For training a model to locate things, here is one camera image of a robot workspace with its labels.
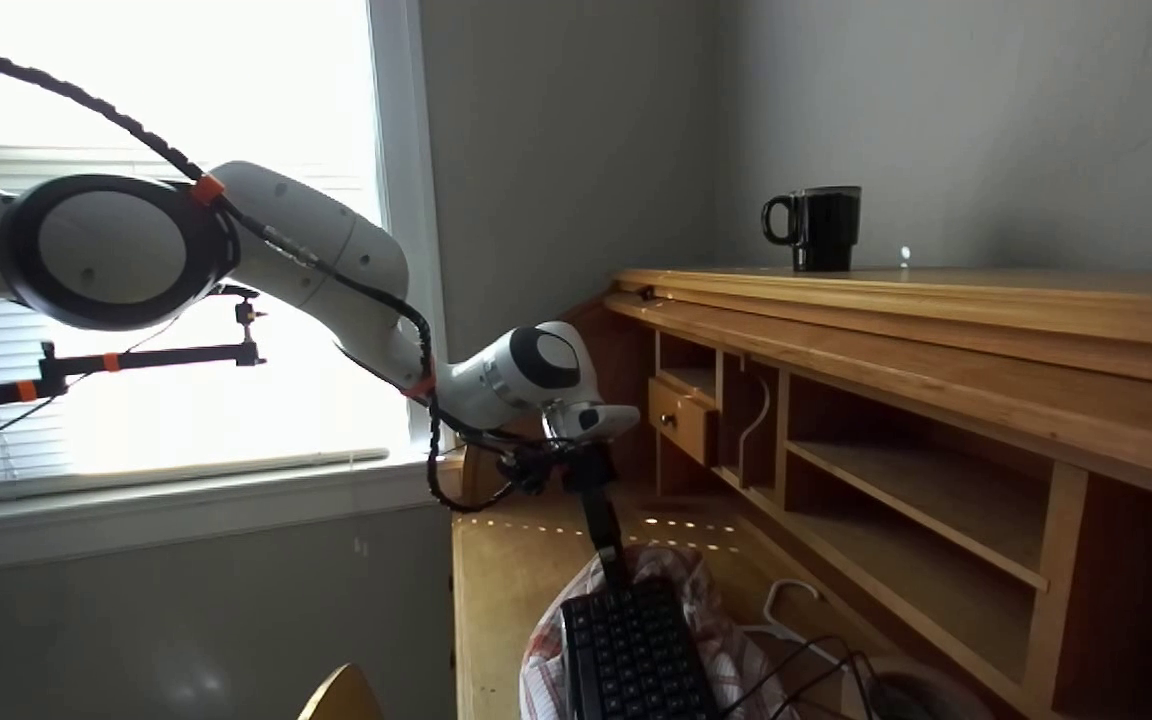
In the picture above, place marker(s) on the left small desk drawer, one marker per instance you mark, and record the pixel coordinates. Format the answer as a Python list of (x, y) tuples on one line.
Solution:
[(686, 417)]

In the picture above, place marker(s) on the black camera mount rod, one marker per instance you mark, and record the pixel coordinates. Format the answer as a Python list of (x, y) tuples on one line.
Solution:
[(56, 371)]

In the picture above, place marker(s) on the wooden roll-top desk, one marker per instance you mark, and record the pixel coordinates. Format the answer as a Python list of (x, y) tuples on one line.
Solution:
[(963, 460)]

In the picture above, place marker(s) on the wooden chair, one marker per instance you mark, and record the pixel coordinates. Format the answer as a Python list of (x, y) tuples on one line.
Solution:
[(341, 697)]

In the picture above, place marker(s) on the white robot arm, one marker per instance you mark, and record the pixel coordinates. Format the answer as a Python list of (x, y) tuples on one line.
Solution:
[(125, 253)]

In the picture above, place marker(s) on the black computer keyboard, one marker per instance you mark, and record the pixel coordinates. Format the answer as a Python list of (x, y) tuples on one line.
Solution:
[(632, 658)]

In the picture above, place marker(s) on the red white checkered cloth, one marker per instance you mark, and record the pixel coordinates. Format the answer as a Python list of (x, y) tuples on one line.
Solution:
[(728, 658)]

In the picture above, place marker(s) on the white plastic clothes hanger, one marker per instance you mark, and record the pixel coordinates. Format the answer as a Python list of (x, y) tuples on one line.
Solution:
[(786, 599)]

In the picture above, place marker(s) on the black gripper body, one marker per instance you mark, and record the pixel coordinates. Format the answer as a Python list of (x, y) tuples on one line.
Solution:
[(533, 460)]

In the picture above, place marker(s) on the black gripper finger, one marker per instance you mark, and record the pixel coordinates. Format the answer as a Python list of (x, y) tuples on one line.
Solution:
[(606, 533)]

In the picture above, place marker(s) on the black travel mug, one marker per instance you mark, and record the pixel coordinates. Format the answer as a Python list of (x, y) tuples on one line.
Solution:
[(816, 225)]

